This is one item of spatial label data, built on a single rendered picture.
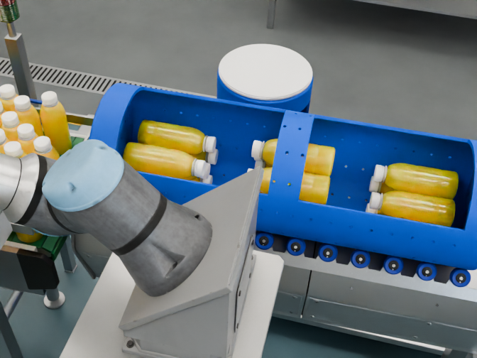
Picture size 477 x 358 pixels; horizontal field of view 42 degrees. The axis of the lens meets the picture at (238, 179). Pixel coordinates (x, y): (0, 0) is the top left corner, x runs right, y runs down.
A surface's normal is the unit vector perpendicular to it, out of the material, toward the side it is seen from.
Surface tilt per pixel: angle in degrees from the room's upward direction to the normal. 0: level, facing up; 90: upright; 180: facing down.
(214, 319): 90
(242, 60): 0
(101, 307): 0
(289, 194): 63
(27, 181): 32
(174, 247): 41
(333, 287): 70
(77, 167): 37
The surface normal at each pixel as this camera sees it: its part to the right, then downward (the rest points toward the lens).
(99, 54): 0.04, -0.71
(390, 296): -0.18, 0.40
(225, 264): -0.64, -0.64
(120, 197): 0.54, 0.02
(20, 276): -0.21, 0.68
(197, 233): 0.50, -0.53
